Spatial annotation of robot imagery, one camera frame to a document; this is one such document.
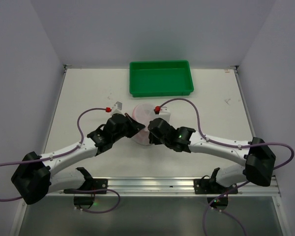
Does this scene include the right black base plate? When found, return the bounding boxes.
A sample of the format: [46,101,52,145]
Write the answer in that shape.
[193,173,227,194]

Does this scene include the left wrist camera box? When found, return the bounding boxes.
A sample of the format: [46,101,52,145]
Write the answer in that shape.
[110,101,123,116]

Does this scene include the purple cable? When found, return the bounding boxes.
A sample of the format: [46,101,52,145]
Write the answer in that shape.
[202,98,295,236]
[0,107,121,214]

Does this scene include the green plastic tray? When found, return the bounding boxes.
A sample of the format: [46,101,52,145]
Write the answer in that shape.
[129,60,194,97]

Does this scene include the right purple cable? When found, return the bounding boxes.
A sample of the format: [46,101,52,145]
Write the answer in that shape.
[202,98,295,236]

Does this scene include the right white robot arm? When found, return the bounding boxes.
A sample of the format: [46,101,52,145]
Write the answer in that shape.
[148,118,276,194]

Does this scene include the aluminium mounting rail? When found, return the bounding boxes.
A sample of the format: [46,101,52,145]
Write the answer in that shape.
[47,172,280,196]

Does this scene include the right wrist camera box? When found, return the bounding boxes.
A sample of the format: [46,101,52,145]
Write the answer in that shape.
[154,106,171,122]

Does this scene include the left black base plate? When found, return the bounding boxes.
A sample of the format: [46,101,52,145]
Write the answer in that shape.
[63,178,108,194]

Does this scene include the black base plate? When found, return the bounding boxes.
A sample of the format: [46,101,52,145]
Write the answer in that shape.
[63,178,108,194]
[193,173,227,194]

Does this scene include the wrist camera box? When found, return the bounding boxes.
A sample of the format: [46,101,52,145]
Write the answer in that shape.
[110,101,123,116]
[154,106,171,122]

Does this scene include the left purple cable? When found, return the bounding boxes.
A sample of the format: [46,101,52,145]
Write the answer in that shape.
[0,107,121,214]

